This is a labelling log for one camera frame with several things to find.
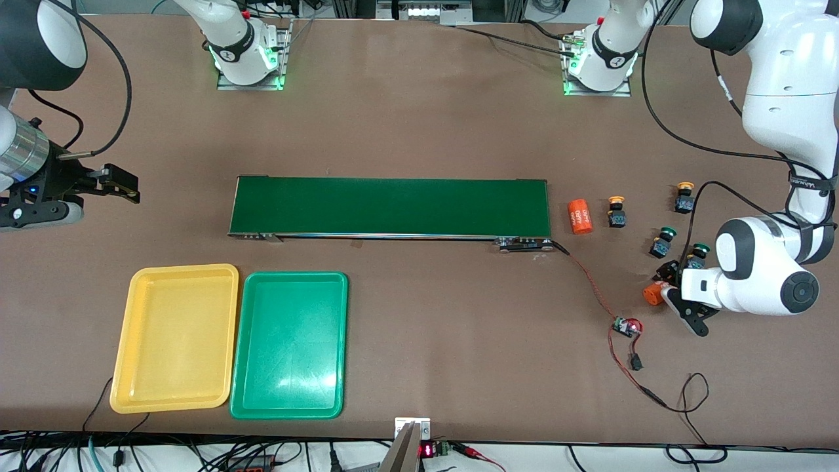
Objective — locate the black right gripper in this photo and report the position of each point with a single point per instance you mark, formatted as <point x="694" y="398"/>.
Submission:
<point x="60" y="178"/>

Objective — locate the green push button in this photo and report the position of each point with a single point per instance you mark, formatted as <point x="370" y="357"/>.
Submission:
<point x="695" y="262"/>
<point x="659" y="248"/>

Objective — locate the orange 4680 cylinder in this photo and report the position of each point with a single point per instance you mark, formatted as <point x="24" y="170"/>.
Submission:
<point x="652" y="295"/>
<point x="580" y="217"/>

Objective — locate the yellow push button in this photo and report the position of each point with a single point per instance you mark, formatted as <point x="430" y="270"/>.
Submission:
<point x="616" y="215"/>
<point x="684" y="204"/>

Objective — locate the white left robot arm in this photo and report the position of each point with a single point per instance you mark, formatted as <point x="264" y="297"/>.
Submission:
<point x="780" y="65"/>

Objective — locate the small black circuit board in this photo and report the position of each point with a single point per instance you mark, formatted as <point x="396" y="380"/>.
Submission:
<point x="624" y="326"/>

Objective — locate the yellow plastic tray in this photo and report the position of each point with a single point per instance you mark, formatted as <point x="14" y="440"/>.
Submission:
<point x="174" y="341"/>

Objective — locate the green plastic tray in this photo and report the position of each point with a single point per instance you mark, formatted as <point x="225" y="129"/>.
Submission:
<point x="288" y="347"/>

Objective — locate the red clip lead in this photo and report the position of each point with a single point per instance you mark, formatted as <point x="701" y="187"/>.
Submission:
<point x="475" y="452"/>

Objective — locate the green conveyor belt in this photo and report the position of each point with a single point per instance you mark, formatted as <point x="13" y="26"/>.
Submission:
<point x="393" y="206"/>

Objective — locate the green terminal block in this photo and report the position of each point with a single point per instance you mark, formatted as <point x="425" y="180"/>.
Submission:
<point x="443" y="448"/>

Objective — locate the red digit display module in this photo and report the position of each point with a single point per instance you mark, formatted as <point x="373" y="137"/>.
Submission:
<point x="427" y="450"/>

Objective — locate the grey metal pole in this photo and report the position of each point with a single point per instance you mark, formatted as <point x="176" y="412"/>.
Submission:
<point x="401" y="455"/>

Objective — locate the white lit device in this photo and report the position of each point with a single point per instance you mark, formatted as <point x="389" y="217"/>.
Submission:
<point x="423" y="10"/>

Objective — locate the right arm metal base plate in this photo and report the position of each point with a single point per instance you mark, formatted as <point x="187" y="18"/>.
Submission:
<point x="249" y="85"/>

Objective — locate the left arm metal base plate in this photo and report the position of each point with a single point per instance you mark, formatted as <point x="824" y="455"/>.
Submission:
<point x="596" y="93"/>

